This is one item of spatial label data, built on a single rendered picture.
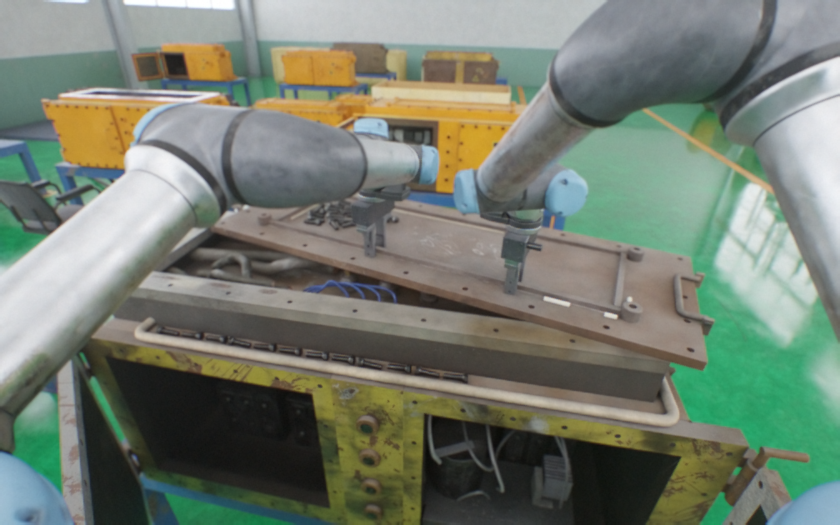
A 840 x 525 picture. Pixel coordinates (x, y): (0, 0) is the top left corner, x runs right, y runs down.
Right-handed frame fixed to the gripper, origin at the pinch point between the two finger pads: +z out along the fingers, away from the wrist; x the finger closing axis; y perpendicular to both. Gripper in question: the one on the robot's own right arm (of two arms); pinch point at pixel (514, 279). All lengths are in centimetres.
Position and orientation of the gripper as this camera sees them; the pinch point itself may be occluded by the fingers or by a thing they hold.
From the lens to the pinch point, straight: 99.1
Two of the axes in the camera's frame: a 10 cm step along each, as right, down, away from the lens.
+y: 9.0, 2.3, -3.7
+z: -0.2, 8.7, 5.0
